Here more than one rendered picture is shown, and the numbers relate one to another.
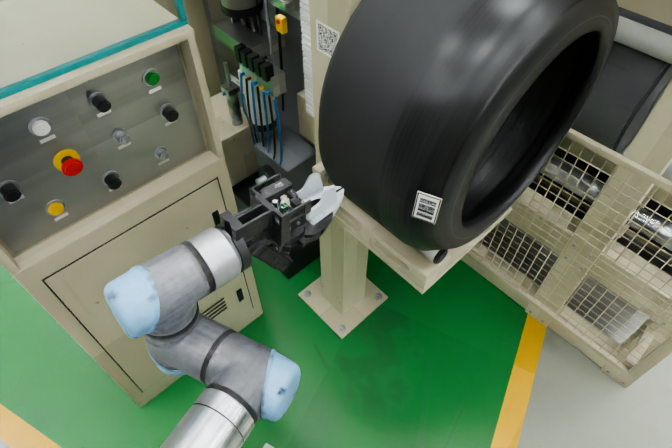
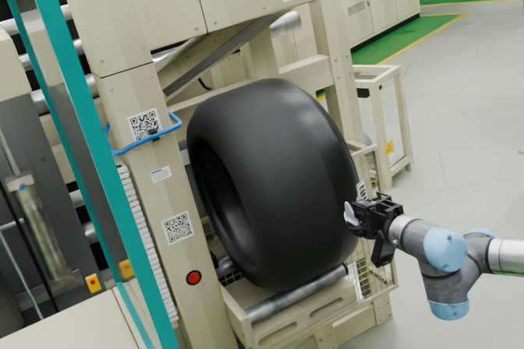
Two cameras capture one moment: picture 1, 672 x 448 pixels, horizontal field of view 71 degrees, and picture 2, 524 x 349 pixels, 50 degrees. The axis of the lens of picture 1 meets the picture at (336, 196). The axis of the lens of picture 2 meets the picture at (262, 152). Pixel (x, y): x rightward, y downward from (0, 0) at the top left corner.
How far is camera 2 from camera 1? 1.18 m
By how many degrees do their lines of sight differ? 60
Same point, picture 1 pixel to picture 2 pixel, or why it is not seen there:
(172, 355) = (465, 276)
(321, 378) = not seen: outside the picture
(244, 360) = (469, 240)
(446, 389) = not seen: outside the picture
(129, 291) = (446, 231)
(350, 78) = (283, 172)
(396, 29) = (277, 133)
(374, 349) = not seen: outside the picture
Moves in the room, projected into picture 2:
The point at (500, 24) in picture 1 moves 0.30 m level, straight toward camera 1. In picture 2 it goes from (306, 99) to (413, 100)
